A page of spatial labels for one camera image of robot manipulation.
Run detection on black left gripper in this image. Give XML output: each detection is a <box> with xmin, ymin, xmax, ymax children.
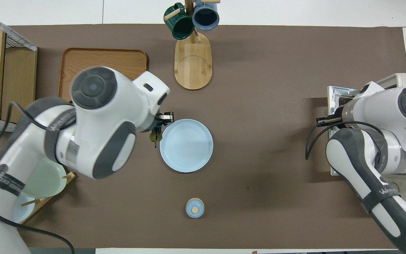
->
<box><xmin>155</xmin><ymin>111</ymin><xmax>174</xmax><ymax>127</ymax></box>

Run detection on dark purple eggplant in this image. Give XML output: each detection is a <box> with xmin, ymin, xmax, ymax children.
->
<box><xmin>149</xmin><ymin>128</ymin><xmax>162</xmax><ymax>149</ymax></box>

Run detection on wooden mug tree stand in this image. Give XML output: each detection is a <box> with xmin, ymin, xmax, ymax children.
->
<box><xmin>164</xmin><ymin>0</ymin><xmax>221</xmax><ymax>91</ymax></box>

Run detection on wooden serving tray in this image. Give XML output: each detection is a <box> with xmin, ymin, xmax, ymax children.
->
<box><xmin>58</xmin><ymin>48</ymin><xmax>148</xmax><ymax>103</ymax></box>

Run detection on dark green mug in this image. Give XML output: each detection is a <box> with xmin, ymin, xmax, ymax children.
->
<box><xmin>164</xmin><ymin>3</ymin><xmax>195</xmax><ymax>40</ymax></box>

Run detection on brown table mat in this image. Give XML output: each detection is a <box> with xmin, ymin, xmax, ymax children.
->
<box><xmin>0</xmin><ymin>24</ymin><xmax>406</xmax><ymax>249</ymax></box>

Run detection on small blue lidded jar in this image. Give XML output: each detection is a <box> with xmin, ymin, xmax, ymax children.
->
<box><xmin>185</xmin><ymin>198</ymin><xmax>205</xmax><ymax>219</ymax></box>

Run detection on blue mug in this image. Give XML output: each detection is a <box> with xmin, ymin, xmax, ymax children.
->
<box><xmin>192</xmin><ymin>0</ymin><xmax>220</xmax><ymax>31</ymax></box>

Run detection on wooden dish rack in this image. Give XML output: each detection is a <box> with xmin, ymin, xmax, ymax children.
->
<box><xmin>20</xmin><ymin>172</ymin><xmax>76</xmax><ymax>226</ymax></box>

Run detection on pale green plate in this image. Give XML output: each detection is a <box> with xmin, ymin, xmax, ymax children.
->
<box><xmin>21</xmin><ymin>157</ymin><xmax>67</xmax><ymax>198</ymax></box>

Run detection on plain light blue plate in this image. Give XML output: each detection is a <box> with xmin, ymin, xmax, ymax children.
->
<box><xmin>13</xmin><ymin>196</ymin><xmax>36</xmax><ymax>223</ymax></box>

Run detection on wire shelf with wooden boards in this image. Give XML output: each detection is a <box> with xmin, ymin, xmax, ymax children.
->
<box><xmin>0</xmin><ymin>8</ymin><xmax>38</xmax><ymax>133</ymax></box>

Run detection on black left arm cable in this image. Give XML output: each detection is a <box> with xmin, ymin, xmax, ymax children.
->
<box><xmin>0</xmin><ymin>102</ymin><xmax>75</xmax><ymax>254</ymax></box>

